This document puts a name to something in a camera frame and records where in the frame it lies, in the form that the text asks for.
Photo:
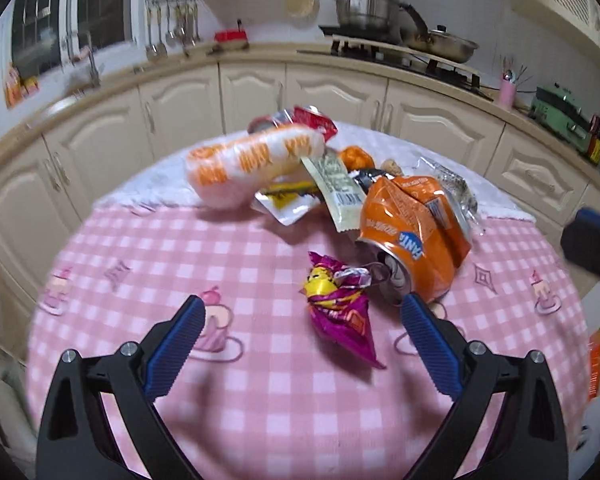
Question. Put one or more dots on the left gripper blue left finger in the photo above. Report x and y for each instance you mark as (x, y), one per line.
(76, 441)

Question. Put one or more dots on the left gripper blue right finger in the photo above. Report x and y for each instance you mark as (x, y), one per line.
(528, 440)

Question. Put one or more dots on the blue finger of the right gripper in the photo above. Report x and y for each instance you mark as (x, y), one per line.
(589, 216)

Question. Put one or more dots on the crushed orange Fanta can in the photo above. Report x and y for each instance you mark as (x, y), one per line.
(417, 230)

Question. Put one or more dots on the purple yellow candy wrapper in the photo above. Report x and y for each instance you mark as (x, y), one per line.
(338, 303)

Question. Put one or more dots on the green white snack wrapper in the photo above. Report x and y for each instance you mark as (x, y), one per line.
(343, 197)

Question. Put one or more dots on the crushed red cola can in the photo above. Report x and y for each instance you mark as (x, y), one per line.
(308, 116)

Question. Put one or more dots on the orange white plastic bag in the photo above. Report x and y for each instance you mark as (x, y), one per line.
(226, 175)

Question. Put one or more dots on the chrome kitchen faucet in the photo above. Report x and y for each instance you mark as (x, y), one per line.
(81, 56)

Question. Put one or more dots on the kitchen window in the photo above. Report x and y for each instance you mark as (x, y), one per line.
(46, 33)

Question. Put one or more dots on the orange rice bag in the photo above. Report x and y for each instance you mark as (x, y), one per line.
(594, 354)

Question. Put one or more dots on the green rice cooker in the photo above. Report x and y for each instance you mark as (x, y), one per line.
(554, 109)

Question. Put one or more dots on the clear plastic wrapper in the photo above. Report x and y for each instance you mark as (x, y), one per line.
(461, 197)

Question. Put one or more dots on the pink utensil cup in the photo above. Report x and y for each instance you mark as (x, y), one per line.
(506, 94)

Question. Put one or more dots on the pink checkered tablecloth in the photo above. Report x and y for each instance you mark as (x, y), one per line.
(262, 396)

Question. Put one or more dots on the steel wok with lid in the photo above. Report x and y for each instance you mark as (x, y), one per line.
(438, 41)

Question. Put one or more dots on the black gas stove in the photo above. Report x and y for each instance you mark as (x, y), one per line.
(458, 75)

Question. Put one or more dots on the orange tangerine peel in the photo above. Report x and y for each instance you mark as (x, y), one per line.
(355, 158)

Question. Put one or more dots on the cream lower cabinets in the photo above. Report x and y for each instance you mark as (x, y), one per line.
(53, 167)

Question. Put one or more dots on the yellow white sauce packet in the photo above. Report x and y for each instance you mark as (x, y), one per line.
(288, 202)

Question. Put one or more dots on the stainless steel steamer pot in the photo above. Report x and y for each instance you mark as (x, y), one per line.
(379, 15)

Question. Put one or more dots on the round woven trivet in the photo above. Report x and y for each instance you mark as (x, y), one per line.
(299, 8)

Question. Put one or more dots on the orange dish soap bottle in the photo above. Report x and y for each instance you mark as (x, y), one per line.
(12, 86)

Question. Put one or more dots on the red bowl on counter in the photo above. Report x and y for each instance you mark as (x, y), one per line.
(231, 39)

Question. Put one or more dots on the hanging utensil rack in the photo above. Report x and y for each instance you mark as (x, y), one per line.
(171, 25)

